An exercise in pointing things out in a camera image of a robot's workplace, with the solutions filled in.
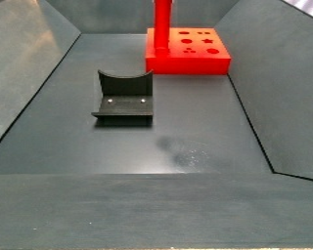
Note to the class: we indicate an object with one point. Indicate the red arch-shaped bar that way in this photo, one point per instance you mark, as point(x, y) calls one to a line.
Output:
point(162, 20)

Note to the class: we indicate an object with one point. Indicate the black cradle fixture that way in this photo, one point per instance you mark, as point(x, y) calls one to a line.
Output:
point(125, 95)

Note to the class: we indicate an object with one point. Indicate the red shape-sorting block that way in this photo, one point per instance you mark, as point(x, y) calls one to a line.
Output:
point(196, 52)

